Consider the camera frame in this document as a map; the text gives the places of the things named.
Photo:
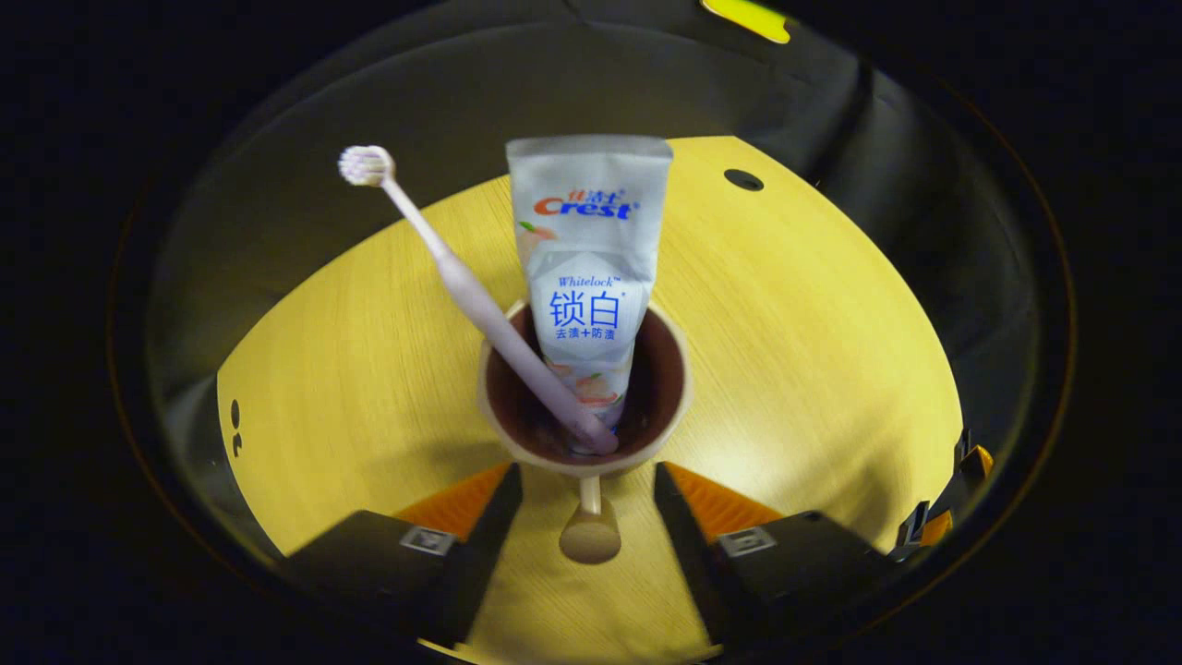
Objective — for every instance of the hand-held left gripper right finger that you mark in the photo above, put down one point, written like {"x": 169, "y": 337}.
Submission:
{"x": 688, "y": 550}

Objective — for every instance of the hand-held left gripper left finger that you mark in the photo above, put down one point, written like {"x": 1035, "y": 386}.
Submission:
{"x": 480, "y": 550}

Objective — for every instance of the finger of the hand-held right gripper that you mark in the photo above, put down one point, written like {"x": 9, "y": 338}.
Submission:
{"x": 977, "y": 457}
{"x": 923, "y": 531}

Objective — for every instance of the beige cup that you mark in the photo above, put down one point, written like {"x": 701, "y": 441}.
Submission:
{"x": 665, "y": 369}

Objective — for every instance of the pale pink toothbrush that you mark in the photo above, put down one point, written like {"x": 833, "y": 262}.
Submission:
{"x": 462, "y": 286}

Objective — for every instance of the white toothpaste tube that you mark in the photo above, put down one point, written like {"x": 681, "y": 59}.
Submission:
{"x": 591, "y": 240}

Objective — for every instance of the wooden desktop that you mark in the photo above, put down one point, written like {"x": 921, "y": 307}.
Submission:
{"x": 785, "y": 351}

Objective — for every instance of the black backdrop cloth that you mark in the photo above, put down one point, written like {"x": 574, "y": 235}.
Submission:
{"x": 443, "y": 102}

